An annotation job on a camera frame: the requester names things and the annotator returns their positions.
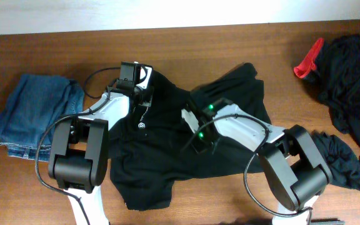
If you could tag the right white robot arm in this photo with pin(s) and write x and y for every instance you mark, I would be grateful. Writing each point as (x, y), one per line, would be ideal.
(295, 170)

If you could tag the black garment with red trim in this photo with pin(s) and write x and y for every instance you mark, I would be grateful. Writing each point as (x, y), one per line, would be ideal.
(335, 67)

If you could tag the crumpled dark green-black cloth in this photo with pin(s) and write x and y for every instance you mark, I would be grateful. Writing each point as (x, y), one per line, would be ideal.
(343, 163)

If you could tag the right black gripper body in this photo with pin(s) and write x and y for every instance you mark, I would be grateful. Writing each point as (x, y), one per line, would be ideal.
(202, 141)

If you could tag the black t-shirt with logo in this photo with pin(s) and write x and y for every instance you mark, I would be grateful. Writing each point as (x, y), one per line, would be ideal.
(152, 148)

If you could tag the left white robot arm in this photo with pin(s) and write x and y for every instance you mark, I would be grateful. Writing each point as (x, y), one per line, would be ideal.
(79, 153)

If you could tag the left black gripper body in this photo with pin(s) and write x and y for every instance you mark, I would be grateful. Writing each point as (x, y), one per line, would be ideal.
(145, 96)

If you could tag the folded blue denim jeans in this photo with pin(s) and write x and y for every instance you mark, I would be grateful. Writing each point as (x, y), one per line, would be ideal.
(36, 103)

